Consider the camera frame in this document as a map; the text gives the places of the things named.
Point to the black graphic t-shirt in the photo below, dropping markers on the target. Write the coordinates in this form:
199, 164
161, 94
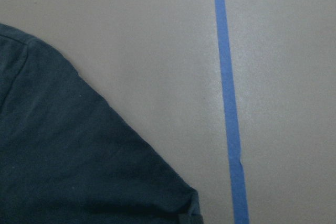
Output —
68, 157

